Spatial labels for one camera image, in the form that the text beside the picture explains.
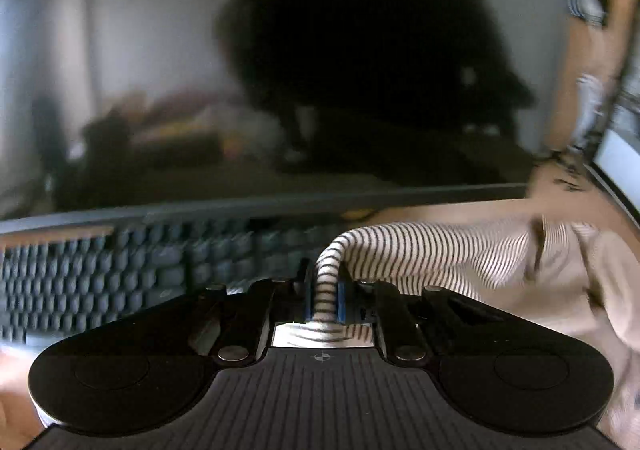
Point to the black computer monitor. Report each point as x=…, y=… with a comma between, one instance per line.
x=140, y=110

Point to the glass panel computer case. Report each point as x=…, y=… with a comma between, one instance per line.
x=615, y=165

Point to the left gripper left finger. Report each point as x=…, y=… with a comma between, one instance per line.
x=239, y=327

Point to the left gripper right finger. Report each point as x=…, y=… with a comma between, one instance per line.
x=395, y=334

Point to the beige striped knit garment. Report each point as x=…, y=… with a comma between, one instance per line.
x=569, y=277

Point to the black mechanical keyboard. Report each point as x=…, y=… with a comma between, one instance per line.
x=51, y=289

